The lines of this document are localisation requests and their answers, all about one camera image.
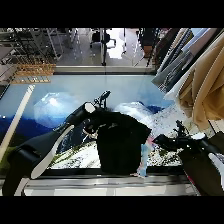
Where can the black garment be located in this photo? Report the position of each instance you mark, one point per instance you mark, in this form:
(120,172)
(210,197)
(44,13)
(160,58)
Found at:
(121,143)

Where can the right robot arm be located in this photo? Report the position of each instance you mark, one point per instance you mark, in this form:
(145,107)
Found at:
(203,160)

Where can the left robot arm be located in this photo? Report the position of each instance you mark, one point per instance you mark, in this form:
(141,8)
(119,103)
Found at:
(40,146)

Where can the pale blue garment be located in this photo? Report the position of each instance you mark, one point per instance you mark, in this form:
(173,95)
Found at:
(145,158)

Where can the grey garment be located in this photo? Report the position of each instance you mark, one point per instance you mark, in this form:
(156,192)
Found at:
(173,71)

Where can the beige garment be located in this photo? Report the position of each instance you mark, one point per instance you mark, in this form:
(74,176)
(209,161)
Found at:
(206,90)

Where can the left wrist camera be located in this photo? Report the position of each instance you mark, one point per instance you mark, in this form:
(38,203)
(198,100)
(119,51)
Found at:
(104,95)

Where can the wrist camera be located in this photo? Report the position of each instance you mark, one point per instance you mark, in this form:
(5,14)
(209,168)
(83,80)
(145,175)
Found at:
(104,95)
(180,128)

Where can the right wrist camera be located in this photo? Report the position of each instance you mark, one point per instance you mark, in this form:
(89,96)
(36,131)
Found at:
(180,128)

